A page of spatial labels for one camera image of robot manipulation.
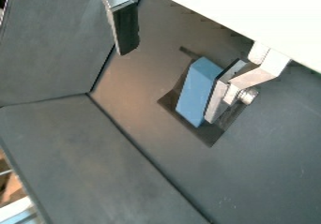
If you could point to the blue rectangular block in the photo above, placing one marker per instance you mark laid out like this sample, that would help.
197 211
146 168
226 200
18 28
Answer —
197 89

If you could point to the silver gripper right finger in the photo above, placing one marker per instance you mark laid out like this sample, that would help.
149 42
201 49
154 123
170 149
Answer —
236 82

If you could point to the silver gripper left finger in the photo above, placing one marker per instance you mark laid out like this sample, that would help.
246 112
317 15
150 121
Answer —
122 14

